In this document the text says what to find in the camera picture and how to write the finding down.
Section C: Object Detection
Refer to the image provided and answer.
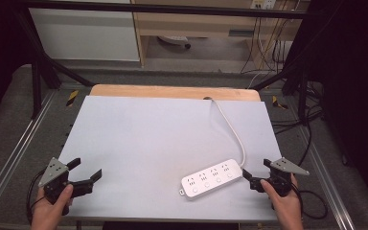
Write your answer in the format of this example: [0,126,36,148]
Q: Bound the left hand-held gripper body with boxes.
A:
[37,156,78,216]

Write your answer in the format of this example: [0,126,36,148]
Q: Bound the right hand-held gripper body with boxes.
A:
[259,156,311,197]

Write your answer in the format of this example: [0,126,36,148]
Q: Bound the white power strip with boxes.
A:
[180,158,244,201]

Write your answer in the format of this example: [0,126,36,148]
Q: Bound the person's right hand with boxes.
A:
[260,173,305,230]

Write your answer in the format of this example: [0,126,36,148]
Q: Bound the person's left hand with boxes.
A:
[31,184,75,230]

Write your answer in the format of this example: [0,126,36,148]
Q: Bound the yellow black tape strip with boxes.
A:
[65,89,80,108]
[271,95,289,110]

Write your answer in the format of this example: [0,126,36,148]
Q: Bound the white paper sheet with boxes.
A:
[57,95,283,223]

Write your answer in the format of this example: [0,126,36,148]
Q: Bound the wooden table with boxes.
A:
[89,83,262,103]

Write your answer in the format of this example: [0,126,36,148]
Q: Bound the black curtain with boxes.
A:
[306,0,368,210]
[0,0,35,128]

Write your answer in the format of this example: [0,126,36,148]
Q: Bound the white cabinet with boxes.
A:
[28,7,141,62]

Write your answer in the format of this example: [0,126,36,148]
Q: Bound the grey chair base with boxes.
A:
[157,34,192,50]

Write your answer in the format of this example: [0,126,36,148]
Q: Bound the light wooden desk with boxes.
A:
[130,0,311,70]

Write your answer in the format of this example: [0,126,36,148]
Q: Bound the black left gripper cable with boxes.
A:
[25,169,48,225]

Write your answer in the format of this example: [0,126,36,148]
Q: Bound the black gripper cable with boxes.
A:
[25,169,48,225]
[290,182,329,221]

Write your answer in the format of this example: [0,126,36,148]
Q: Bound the aluminium rail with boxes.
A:
[0,90,58,219]
[296,126,357,230]

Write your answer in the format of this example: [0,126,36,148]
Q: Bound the white power strip cable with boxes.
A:
[208,97,247,170]

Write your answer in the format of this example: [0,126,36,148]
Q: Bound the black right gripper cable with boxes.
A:
[290,182,329,221]

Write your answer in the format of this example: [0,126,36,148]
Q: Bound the black floor cables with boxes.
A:
[267,80,325,168]

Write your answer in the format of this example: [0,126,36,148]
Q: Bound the bundle of hanging cables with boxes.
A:
[240,15,290,75]

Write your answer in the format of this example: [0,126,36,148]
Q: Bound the white wall socket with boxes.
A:
[250,0,277,11]

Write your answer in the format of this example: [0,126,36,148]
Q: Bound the black metal frame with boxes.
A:
[11,0,343,121]

